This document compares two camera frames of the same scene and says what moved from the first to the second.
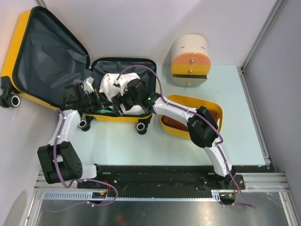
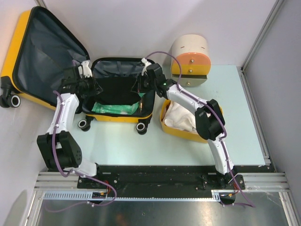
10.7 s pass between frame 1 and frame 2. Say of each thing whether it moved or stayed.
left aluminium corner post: stayed
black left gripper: moved
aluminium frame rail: stayed
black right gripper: moved
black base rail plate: stayed
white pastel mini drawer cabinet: stayed
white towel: moved
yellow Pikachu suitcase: stayed
